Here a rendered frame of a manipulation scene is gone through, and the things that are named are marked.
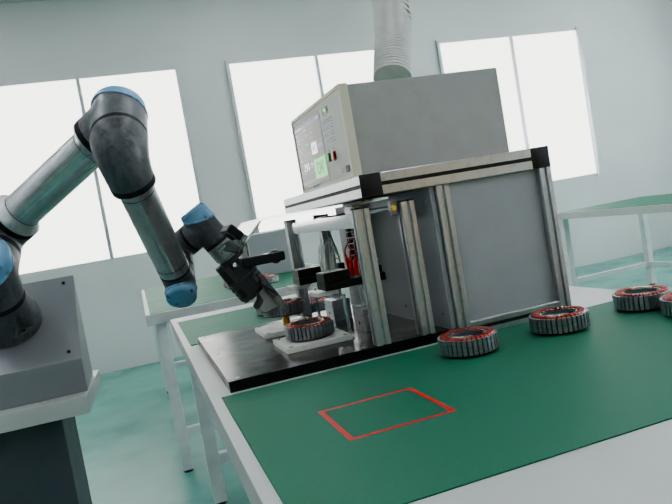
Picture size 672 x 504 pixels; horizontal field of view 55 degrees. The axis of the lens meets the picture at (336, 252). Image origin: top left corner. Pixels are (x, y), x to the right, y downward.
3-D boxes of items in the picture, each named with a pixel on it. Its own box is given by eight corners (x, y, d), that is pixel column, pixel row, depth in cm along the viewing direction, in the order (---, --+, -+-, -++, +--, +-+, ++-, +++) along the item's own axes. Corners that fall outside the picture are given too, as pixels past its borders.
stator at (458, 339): (450, 345, 130) (447, 327, 130) (505, 342, 125) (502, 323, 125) (431, 360, 121) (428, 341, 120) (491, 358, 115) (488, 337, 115)
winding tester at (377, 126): (353, 178, 140) (337, 83, 139) (303, 195, 181) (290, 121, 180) (510, 154, 151) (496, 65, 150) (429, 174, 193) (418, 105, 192)
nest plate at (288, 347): (287, 354, 139) (286, 348, 139) (273, 344, 154) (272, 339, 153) (353, 339, 144) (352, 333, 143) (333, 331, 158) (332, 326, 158)
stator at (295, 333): (288, 345, 142) (285, 329, 142) (284, 337, 153) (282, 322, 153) (338, 335, 144) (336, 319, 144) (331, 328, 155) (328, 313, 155)
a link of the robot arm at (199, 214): (182, 215, 169) (206, 196, 167) (210, 248, 171) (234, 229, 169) (172, 223, 162) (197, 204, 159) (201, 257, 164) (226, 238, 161)
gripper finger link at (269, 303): (275, 326, 164) (252, 301, 167) (293, 311, 165) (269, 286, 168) (273, 323, 161) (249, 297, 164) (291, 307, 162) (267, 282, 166)
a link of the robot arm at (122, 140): (137, 138, 124) (210, 303, 158) (136, 109, 131) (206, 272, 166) (77, 154, 123) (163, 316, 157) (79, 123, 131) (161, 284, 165)
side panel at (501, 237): (460, 339, 135) (435, 185, 133) (454, 337, 138) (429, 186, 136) (573, 311, 143) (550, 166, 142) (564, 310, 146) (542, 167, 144)
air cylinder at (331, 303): (334, 321, 172) (331, 300, 171) (326, 318, 179) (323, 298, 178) (352, 317, 173) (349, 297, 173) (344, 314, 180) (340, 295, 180)
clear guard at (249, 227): (238, 253, 125) (232, 222, 125) (222, 252, 148) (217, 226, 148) (393, 224, 135) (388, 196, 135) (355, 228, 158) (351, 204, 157)
